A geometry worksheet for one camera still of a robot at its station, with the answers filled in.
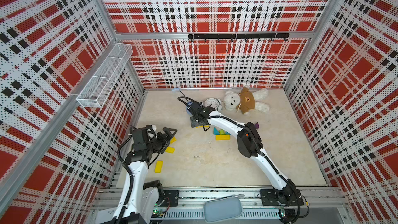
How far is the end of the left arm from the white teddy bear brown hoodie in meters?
0.49

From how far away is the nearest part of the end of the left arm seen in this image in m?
0.69

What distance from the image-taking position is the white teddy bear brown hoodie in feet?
3.49
